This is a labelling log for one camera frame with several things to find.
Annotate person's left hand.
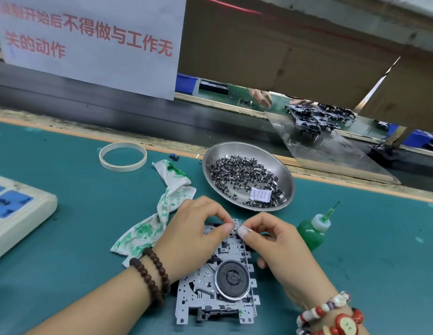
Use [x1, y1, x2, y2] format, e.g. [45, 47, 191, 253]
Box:
[153, 196, 236, 284]

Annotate person's right hand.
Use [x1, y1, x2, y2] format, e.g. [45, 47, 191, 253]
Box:
[236, 211, 341, 308]

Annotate green glue squeeze bottle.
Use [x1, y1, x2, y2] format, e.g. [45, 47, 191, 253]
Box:
[296, 200, 342, 253]

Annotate metal mechanism chassis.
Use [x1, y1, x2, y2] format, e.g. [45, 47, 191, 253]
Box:
[175, 219, 262, 326]

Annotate pile of small metal parts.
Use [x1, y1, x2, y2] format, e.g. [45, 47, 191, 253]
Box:
[207, 154, 288, 209]

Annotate round metal bowl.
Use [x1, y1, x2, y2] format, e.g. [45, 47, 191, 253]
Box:
[202, 141, 297, 213]

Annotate finished mechanisms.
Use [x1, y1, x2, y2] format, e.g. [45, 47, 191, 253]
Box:
[284, 100, 358, 141]

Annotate black conveyor belt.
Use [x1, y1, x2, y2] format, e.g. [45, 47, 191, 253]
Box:
[0, 58, 433, 194]

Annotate person's left forearm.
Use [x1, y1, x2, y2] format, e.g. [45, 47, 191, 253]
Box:
[24, 267, 162, 335]

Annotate white green-stained cloth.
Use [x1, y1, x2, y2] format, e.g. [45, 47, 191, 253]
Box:
[110, 158, 198, 268]

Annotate clear plastic sheet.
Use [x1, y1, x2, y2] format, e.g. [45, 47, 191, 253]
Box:
[264, 111, 403, 186]

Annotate black flat box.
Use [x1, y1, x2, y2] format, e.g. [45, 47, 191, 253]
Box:
[198, 79, 230, 97]

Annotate blue plastic bin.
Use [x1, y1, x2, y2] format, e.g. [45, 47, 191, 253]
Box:
[175, 72, 202, 95]
[387, 123, 433, 149]

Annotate white blue power strip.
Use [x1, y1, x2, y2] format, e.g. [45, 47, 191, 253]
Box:
[0, 174, 59, 264]

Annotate brown cardboard panel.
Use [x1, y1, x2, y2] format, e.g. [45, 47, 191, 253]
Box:
[177, 0, 433, 134]

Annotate white paper sign red text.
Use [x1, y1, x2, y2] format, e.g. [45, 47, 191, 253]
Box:
[0, 0, 188, 102]

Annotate brown bead bracelet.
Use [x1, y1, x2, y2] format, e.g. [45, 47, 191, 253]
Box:
[129, 247, 172, 308]

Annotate red white bead bracelet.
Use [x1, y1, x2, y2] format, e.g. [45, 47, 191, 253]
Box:
[295, 289, 366, 335]

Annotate white tape ring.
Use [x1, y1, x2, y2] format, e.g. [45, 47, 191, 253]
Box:
[98, 141, 149, 173]

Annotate red cord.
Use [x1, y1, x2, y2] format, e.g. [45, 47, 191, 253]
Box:
[195, 0, 433, 54]

